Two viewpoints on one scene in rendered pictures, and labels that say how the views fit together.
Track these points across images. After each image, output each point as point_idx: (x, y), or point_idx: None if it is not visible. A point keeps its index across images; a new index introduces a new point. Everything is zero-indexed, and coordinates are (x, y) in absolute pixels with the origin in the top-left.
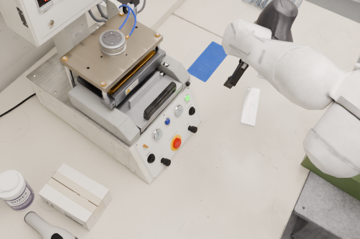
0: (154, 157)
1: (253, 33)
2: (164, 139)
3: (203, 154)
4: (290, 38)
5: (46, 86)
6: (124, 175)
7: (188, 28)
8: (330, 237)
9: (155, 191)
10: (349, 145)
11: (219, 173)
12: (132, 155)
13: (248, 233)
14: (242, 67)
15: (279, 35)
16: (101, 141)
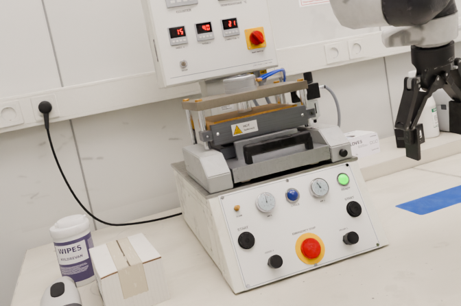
0: (250, 238)
1: None
2: (282, 225)
3: (357, 279)
4: None
5: (180, 167)
6: (210, 280)
7: (428, 176)
8: None
9: (237, 304)
10: None
11: (373, 305)
12: (212, 213)
13: None
14: (408, 86)
15: None
16: (202, 225)
